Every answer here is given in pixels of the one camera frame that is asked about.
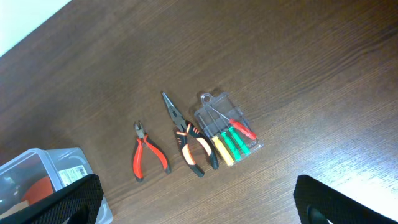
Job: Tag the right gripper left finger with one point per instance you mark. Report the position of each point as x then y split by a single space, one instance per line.
78 202

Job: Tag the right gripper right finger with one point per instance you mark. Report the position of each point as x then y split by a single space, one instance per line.
319 203

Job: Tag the orange scraper wooden handle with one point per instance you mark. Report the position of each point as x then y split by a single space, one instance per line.
38 191

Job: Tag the clear plastic storage container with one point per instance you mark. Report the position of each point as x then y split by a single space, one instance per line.
63 166

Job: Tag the clear screwdriver set case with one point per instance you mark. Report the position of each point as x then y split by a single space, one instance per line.
224 105

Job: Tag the green handled screwdriver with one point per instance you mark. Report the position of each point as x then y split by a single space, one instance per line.
236 138
227 140

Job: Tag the red handled screwdriver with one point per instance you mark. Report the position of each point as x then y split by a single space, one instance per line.
236 124

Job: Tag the yellow handled screwdriver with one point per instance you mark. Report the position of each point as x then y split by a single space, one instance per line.
213 133

